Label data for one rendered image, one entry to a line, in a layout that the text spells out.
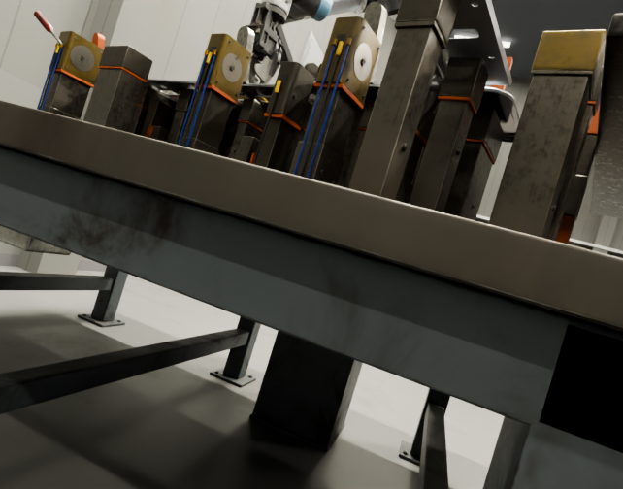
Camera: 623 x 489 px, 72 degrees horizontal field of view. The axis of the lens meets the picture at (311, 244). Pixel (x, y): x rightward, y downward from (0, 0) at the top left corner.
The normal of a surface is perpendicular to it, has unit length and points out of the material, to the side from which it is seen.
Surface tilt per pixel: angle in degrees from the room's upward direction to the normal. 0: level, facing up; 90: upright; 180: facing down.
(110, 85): 90
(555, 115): 90
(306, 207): 90
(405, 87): 90
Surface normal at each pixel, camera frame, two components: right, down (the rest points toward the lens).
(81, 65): 0.80, 0.24
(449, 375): -0.28, -0.10
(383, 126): -0.52, -0.18
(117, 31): 0.91, 0.28
